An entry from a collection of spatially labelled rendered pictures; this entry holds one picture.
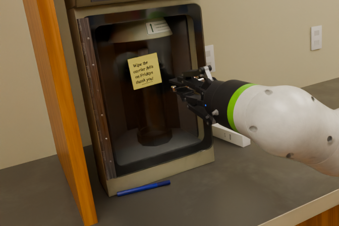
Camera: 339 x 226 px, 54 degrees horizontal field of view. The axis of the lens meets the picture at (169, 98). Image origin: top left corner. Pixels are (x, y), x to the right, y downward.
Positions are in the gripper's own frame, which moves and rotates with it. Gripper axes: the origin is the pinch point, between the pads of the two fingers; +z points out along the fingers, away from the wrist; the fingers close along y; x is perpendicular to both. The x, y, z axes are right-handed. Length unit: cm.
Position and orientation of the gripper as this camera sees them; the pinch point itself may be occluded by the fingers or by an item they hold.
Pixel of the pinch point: (180, 86)
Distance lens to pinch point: 81.8
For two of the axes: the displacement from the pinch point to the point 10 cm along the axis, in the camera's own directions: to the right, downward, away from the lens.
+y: -1.6, -9.5, -2.8
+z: -4.3, -1.9, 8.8
